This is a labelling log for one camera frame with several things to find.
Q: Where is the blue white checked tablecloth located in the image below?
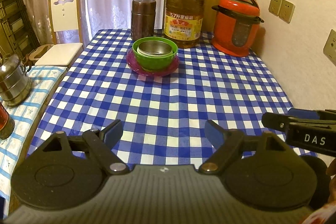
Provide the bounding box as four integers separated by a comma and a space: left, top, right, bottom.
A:
26, 28, 311, 169

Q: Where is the red electric pressure cooker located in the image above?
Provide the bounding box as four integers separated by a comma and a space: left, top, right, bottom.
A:
211, 0, 265, 57

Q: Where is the white ceramic bowl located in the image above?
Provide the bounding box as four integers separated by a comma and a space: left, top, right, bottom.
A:
136, 41, 174, 58

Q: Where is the dark folding rack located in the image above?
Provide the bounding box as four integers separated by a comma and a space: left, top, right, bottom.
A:
0, 0, 40, 60

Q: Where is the brown cylindrical canister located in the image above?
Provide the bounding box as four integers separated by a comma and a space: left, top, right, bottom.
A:
131, 0, 156, 41

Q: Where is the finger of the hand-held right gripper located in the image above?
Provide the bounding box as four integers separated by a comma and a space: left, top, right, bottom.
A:
288, 108, 336, 128
262, 112, 290, 133

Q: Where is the light blue patterned cloth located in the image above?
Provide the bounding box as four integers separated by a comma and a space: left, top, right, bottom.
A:
0, 65, 69, 199

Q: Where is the stainless steel bowl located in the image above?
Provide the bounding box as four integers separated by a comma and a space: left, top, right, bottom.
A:
137, 40, 173, 56

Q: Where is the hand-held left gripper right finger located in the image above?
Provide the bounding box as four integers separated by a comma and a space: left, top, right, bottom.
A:
198, 119, 287, 175

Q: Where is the red tin can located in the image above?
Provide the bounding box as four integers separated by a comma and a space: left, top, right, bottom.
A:
0, 102, 15, 140

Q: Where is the tan bag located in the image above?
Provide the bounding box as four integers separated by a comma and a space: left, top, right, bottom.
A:
24, 44, 54, 62

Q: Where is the large cooking oil bottle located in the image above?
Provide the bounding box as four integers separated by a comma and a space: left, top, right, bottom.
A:
164, 0, 206, 49

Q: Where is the stainless steel stacked pot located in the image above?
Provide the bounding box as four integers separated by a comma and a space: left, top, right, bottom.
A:
0, 53, 32, 107

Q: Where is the green plastic bowl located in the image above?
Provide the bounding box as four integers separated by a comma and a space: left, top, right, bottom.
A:
132, 37, 178, 72

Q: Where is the beige wall socket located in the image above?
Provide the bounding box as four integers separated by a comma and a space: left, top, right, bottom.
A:
323, 28, 336, 67
278, 0, 296, 24
268, 0, 282, 16

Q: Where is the person's right hand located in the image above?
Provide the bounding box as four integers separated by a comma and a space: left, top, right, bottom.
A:
325, 161, 336, 203

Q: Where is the white wooden chair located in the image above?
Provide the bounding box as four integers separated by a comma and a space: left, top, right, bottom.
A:
34, 0, 84, 67

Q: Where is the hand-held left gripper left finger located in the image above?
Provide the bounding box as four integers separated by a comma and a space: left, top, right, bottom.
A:
42, 119, 130, 175

